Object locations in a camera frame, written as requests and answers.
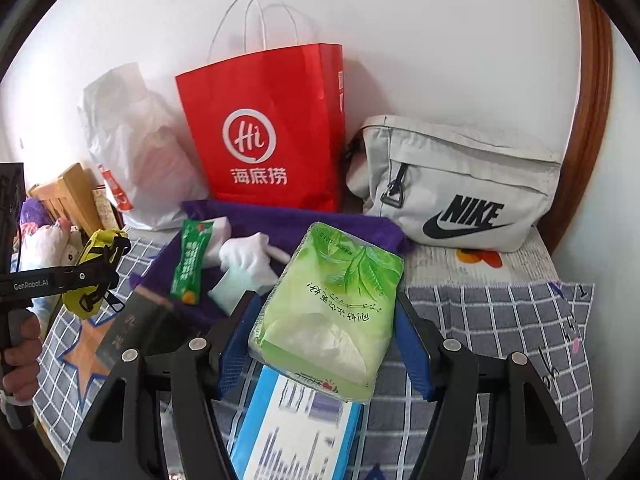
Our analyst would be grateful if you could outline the green snack packet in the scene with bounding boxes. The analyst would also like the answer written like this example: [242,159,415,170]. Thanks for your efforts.
[170,219,207,306]

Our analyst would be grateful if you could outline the purple towel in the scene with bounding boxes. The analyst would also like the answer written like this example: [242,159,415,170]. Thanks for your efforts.
[130,199,413,331]

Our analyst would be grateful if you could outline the grey checked bedsheet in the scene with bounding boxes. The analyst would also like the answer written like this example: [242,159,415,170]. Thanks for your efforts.
[30,225,596,480]

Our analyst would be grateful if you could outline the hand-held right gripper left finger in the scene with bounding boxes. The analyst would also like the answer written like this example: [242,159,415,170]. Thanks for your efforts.
[60,289,261,480]

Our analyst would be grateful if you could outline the white floral cloth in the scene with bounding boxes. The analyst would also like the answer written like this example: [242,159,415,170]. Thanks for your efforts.
[405,225,560,291]

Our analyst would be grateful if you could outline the person's left hand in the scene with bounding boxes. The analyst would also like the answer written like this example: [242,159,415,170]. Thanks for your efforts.
[0,312,45,402]

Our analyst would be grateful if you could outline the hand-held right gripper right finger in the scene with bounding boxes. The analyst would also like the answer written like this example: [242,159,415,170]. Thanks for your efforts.
[395,292,586,480]

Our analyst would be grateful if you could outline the yellow and black pouch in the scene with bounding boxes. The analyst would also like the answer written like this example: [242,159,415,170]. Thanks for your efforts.
[62,229,132,317]

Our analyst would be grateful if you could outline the brown star paper cutout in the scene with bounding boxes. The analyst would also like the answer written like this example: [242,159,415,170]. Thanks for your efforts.
[56,305,131,396]

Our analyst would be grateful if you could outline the green tissue pack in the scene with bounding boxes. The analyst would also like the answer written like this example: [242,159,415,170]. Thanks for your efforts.
[248,221,405,403]

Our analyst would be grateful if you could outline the red paper bag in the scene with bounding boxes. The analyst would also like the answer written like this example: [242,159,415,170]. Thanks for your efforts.
[175,0,347,213]

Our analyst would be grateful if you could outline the white plastic shopping bag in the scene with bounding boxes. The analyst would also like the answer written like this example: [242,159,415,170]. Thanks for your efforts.
[77,62,211,233]

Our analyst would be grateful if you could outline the dark green tin box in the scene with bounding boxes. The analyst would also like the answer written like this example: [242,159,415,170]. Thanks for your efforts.
[95,287,221,376]

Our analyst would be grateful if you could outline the grey waist bag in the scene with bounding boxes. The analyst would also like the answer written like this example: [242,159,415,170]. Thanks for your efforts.
[344,114,563,253]

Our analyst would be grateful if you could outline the blue wet wipes pack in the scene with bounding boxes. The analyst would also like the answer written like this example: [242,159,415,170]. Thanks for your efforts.
[230,365,363,480]

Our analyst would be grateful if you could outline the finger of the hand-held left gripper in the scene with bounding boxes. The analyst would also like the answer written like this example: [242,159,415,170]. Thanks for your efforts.
[75,234,133,281]
[80,284,127,312]

